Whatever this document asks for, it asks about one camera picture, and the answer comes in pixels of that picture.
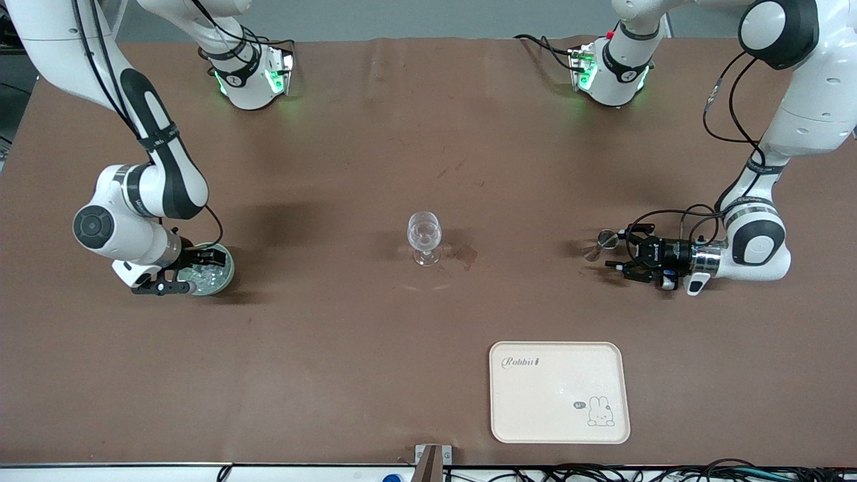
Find pile of clear ice cubes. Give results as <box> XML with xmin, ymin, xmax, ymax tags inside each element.
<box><xmin>191</xmin><ymin>265</ymin><xmax>228</xmax><ymax>293</ymax></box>

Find shiny steel double jigger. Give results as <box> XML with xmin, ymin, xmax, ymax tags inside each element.
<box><xmin>581</xmin><ymin>228</ymin><xmax>621</xmax><ymax>262</ymax></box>

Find clear stemmed wine glass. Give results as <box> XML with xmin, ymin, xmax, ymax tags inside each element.
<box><xmin>407</xmin><ymin>212</ymin><xmax>443</xmax><ymax>267</ymax></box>

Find pale green round plate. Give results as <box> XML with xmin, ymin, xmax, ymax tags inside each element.
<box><xmin>177</xmin><ymin>242</ymin><xmax>236</xmax><ymax>297</ymax></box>

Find brown table mat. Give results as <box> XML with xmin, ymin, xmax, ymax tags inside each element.
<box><xmin>0</xmin><ymin>37</ymin><xmax>857</xmax><ymax>467</ymax></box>

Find beige rabbit print tray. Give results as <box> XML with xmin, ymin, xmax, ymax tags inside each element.
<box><xmin>489</xmin><ymin>341</ymin><xmax>631</xmax><ymax>445</ymax></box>

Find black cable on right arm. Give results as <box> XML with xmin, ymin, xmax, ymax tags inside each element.
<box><xmin>70</xmin><ymin>0</ymin><xmax>225</xmax><ymax>250</ymax></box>

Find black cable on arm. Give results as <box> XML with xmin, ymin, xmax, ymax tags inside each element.
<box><xmin>702</xmin><ymin>52</ymin><xmax>767</xmax><ymax>165</ymax></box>
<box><xmin>70</xmin><ymin>0</ymin><xmax>225</xmax><ymax>250</ymax></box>

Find looped black left gripper cable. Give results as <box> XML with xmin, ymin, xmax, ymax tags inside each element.
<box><xmin>626</xmin><ymin>204</ymin><xmax>725</xmax><ymax>245</ymax></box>

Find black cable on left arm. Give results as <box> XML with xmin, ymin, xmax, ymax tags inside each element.
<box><xmin>702</xmin><ymin>52</ymin><xmax>767</xmax><ymax>165</ymax></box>

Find tangled black cables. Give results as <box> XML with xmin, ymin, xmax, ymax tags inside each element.
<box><xmin>442</xmin><ymin>459</ymin><xmax>857</xmax><ymax>482</ymax></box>

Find black cable at left base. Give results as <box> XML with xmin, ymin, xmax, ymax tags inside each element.
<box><xmin>514</xmin><ymin>33</ymin><xmax>576</xmax><ymax>71</ymax></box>

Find black cable at base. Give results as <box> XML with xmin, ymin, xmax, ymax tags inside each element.
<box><xmin>191</xmin><ymin>0</ymin><xmax>297</xmax><ymax>51</ymax></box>
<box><xmin>514</xmin><ymin>33</ymin><xmax>576</xmax><ymax>71</ymax></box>

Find black cable at right base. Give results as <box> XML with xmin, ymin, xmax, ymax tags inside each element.
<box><xmin>191</xmin><ymin>0</ymin><xmax>297</xmax><ymax>51</ymax></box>

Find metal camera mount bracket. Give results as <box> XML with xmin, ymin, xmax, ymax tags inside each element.
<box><xmin>414</xmin><ymin>445</ymin><xmax>453</xmax><ymax>482</ymax></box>

